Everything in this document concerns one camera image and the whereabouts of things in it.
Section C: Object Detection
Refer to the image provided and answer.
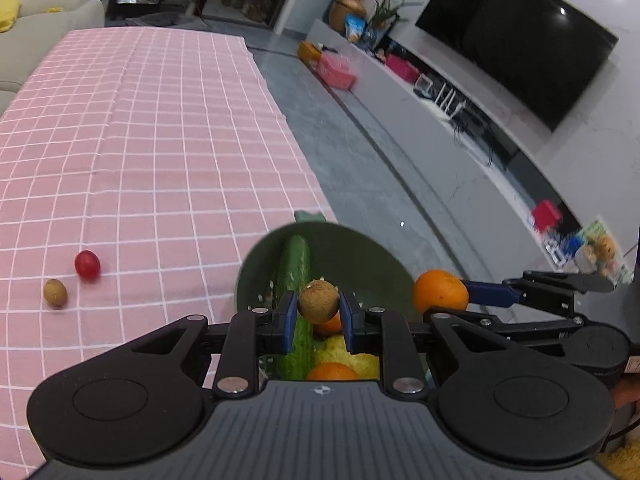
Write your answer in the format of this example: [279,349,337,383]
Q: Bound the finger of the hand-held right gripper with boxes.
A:
[465,270,616,318]
[422,307,586,345]

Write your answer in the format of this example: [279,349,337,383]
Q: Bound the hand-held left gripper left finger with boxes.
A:
[117,290,299,397]

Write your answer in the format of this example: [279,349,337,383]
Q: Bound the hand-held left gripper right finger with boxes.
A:
[337,290,531,400]

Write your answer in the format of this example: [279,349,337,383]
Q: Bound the orange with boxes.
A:
[313,312,345,337]
[413,269,470,317]
[306,362,361,382]

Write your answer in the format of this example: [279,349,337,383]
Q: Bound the brown longan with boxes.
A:
[43,279,68,308]
[298,280,341,324]

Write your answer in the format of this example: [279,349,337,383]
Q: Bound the green cucumber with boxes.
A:
[272,234,317,381]

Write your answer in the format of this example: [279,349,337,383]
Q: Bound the green colander bowl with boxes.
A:
[234,210,418,396]

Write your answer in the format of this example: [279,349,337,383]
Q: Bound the red toy box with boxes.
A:
[530,200,563,236]

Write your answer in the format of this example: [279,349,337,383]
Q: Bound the colourful toy box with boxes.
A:
[542,217,633,283]

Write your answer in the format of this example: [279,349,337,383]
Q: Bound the white router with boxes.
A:
[432,82,468,116]

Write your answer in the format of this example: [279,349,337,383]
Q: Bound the red cherry tomato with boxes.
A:
[74,250,101,280]

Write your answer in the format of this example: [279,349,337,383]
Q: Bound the grey television cabinet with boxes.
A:
[307,17,583,271]

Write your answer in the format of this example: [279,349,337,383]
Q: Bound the pink checked tablecloth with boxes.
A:
[0,27,338,476]

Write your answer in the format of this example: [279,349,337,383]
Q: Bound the magenta box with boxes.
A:
[385,54,421,83]

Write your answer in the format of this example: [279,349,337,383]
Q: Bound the pink box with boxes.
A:
[317,54,358,90]

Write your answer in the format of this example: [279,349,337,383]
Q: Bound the black television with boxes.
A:
[415,0,620,133]

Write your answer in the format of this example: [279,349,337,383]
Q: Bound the orange box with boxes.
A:
[297,41,326,66]

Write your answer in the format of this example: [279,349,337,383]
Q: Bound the blue snack bag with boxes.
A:
[345,14,367,43]

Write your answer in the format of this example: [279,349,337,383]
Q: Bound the green potted plant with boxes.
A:
[367,0,416,48]

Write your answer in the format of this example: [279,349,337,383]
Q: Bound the gold vase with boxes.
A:
[328,0,368,33]

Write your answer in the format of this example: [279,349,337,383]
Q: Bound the beige sofa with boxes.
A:
[0,0,106,116]

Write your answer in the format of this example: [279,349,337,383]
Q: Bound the yellow pillow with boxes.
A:
[0,0,22,34]

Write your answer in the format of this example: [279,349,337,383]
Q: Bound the black cables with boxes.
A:
[452,107,501,166]

